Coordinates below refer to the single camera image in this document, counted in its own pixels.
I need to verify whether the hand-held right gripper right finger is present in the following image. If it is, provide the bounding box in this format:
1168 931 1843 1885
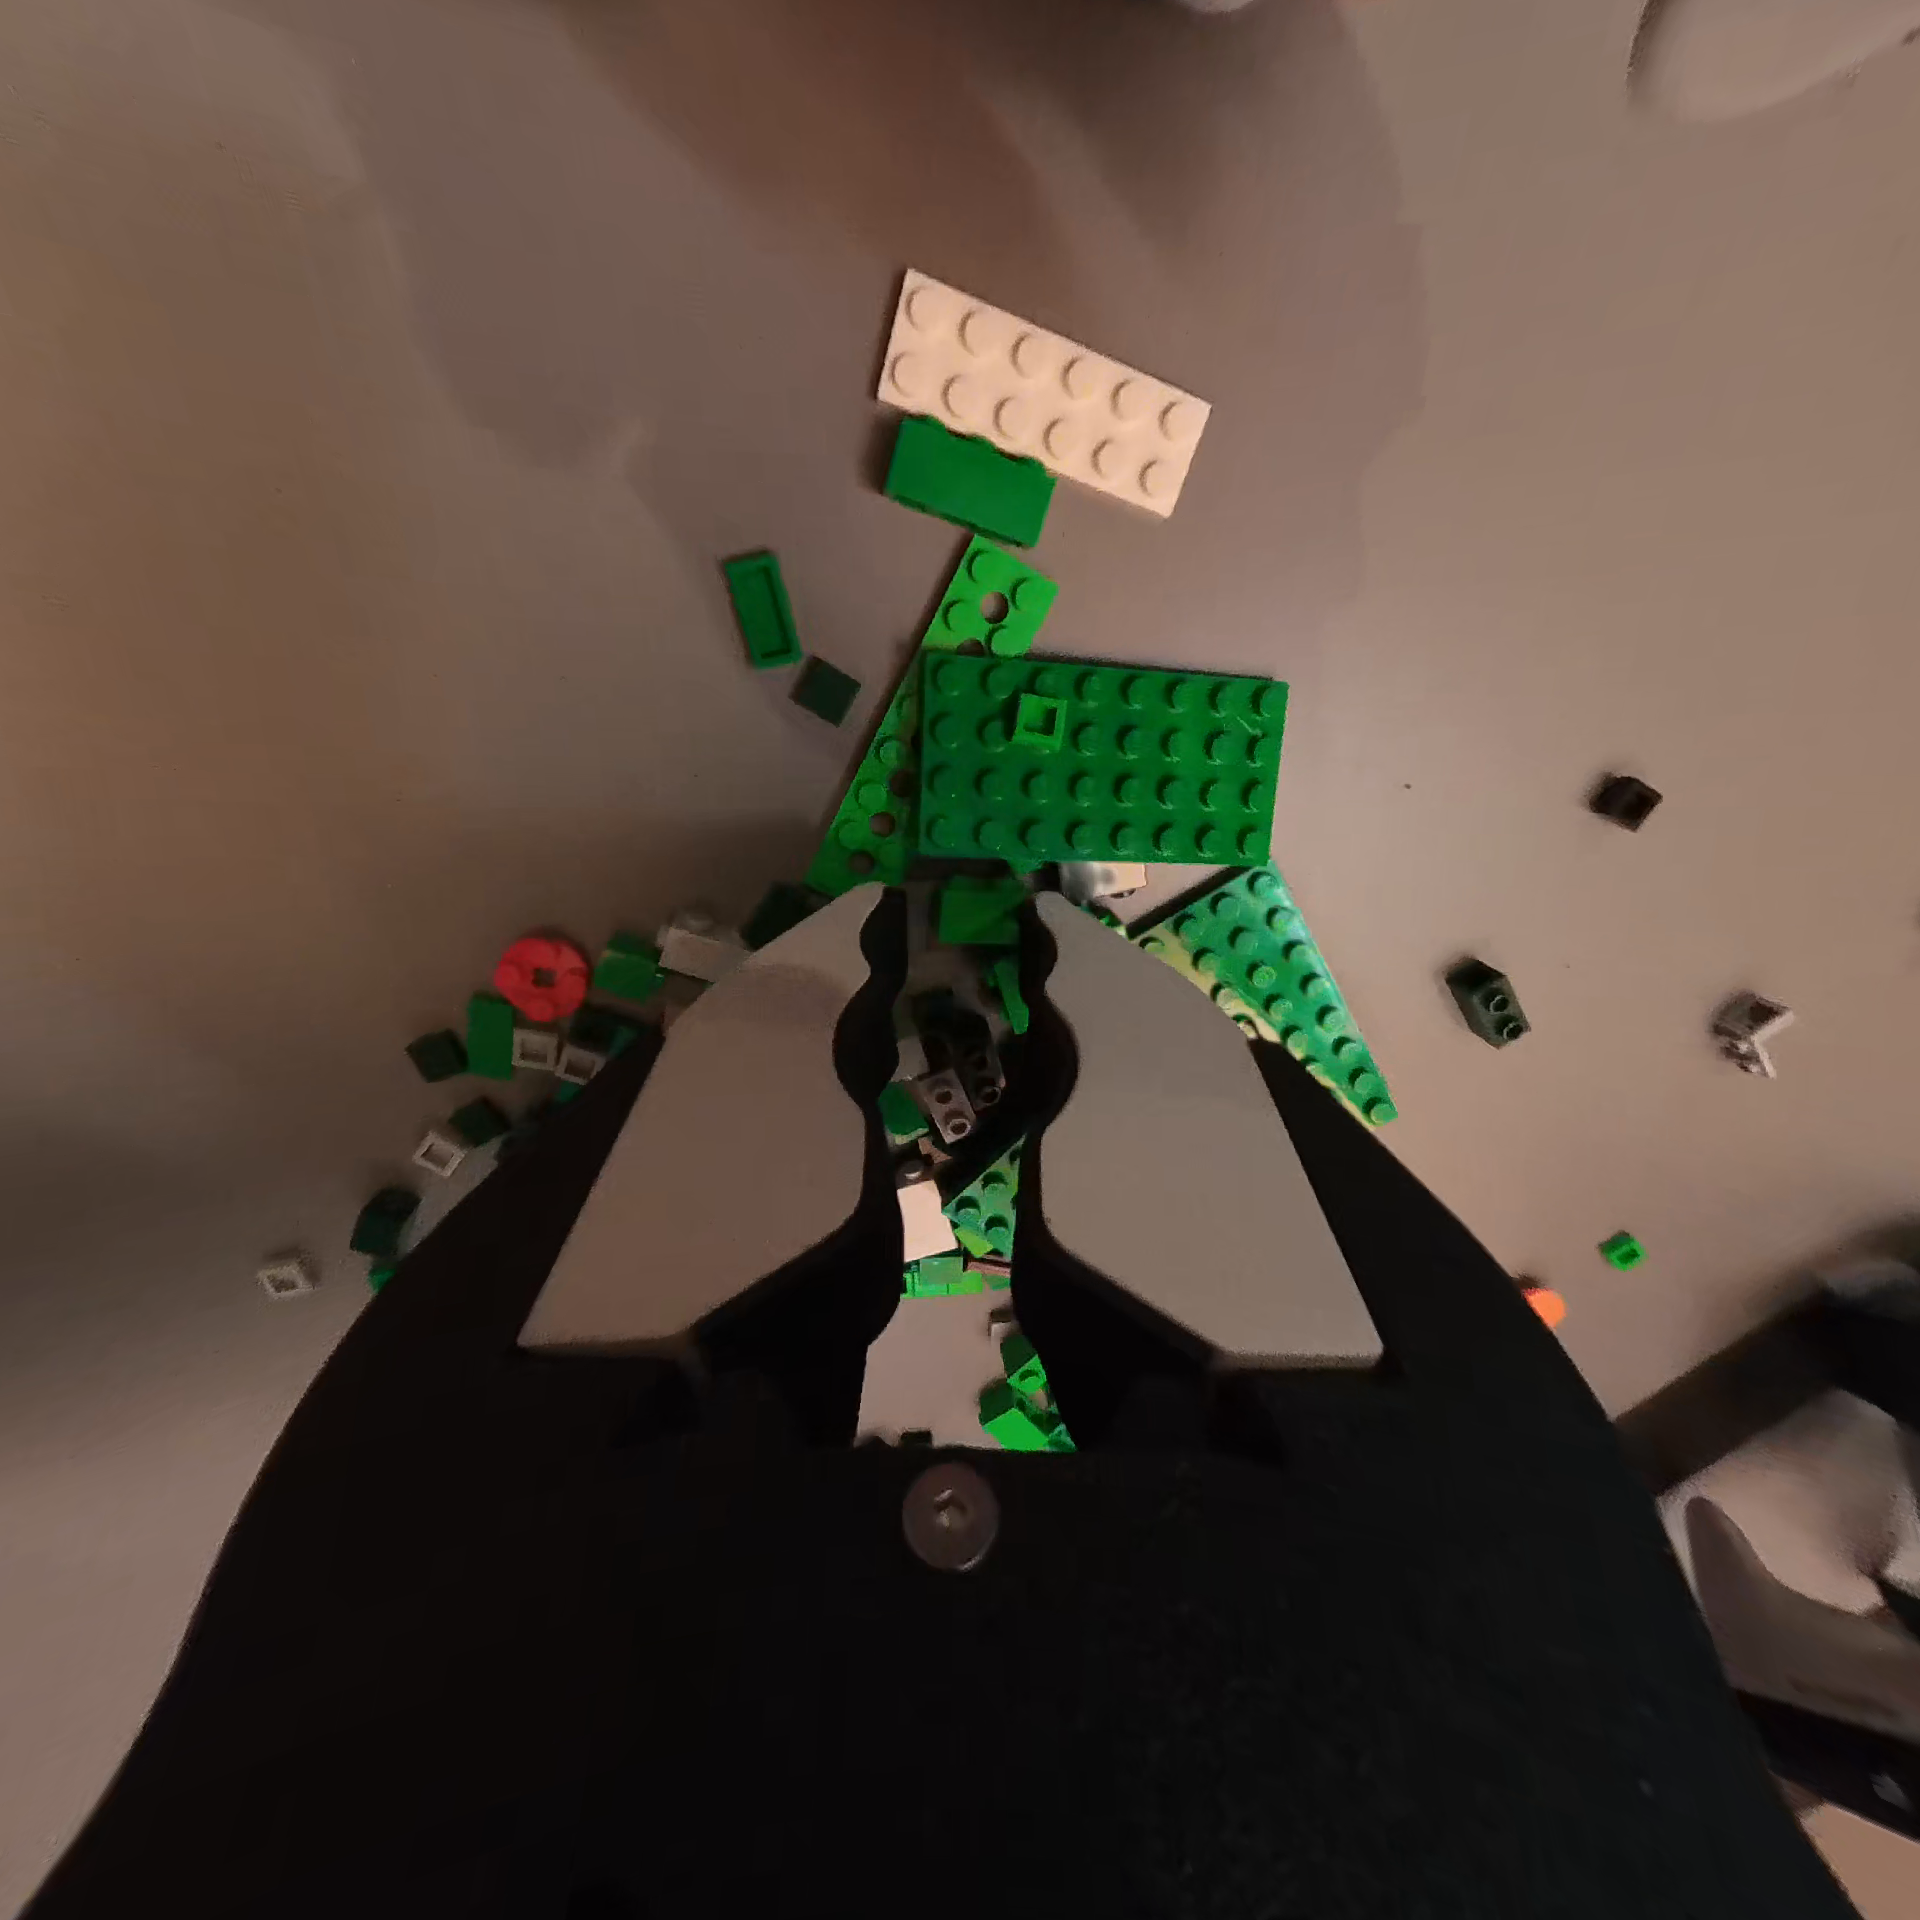
1008 889 1386 1452

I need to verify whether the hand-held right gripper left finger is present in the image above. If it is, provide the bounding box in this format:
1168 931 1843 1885
516 882 913 1445

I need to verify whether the pile of lego pieces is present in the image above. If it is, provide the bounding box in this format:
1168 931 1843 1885
347 871 1149 1453

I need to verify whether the green wedge lego plate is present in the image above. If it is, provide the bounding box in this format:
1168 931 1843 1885
1127 862 1402 1129

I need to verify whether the red round lego piece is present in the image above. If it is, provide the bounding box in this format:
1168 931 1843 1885
496 932 593 1023

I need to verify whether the dark green two-stud lego brick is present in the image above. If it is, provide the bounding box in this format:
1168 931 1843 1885
1444 957 1536 1050

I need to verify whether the large green lego plate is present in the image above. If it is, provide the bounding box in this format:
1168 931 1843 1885
913 647 1291 869

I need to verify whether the green hollow lego tile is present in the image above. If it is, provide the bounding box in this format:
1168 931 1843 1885
721 548 805 673

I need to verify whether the bright green holed lego plate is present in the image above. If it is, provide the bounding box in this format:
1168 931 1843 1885
805 534 1060 902

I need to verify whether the green flat lego tile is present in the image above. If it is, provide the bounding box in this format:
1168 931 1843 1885
882 415 1056 548

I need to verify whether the white lego plate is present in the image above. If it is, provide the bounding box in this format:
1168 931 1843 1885
879 268 1213 521

